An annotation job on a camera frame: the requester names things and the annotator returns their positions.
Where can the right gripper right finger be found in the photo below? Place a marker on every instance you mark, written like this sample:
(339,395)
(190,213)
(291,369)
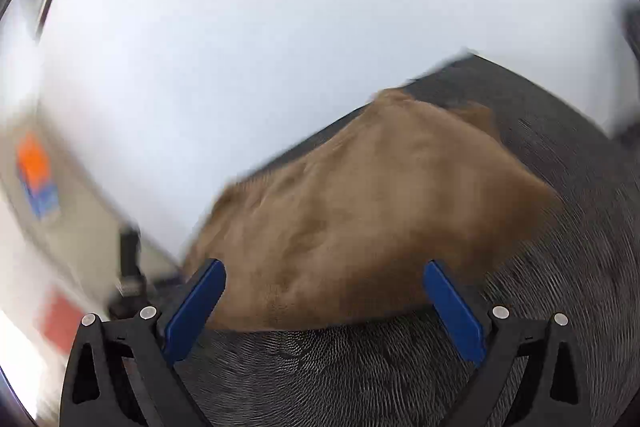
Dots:
(552,390)

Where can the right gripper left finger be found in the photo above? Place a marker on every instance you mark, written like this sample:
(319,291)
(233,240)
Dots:
(122,373)

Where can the brown fleece garment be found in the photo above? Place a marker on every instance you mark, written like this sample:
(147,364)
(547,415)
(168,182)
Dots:
(341,235)

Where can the red floor mat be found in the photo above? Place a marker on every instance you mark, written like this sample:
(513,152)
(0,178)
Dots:
(59,321)

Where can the beige cabinet door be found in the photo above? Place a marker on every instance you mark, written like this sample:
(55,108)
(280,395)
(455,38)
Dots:
(82,237)

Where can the orange box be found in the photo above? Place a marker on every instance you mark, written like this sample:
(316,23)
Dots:
(33,164)

